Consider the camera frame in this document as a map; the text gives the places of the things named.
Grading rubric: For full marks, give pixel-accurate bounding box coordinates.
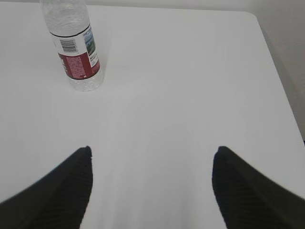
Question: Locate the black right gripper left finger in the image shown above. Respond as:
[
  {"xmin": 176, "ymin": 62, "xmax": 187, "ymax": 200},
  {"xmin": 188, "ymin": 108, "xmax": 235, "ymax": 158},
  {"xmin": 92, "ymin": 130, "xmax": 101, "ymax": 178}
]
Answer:
[{"xmin": 0, "ymin": 146, "xmax": 93, "ymax": 229}]

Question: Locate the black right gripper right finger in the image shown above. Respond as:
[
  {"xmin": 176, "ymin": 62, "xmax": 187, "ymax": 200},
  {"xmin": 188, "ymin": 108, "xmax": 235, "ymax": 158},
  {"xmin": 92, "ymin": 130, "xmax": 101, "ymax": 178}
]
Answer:
[{"xmin": 212, "ymin": 146, "xmax": 305, "ymax": 229}]

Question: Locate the clear water bottle red label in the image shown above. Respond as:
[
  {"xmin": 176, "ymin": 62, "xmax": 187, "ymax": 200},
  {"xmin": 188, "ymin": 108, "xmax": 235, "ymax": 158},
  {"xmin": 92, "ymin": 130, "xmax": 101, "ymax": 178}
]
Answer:
[{"xmin": 40, "ymin": 0, "xmax": 103, "ymax": 92}]

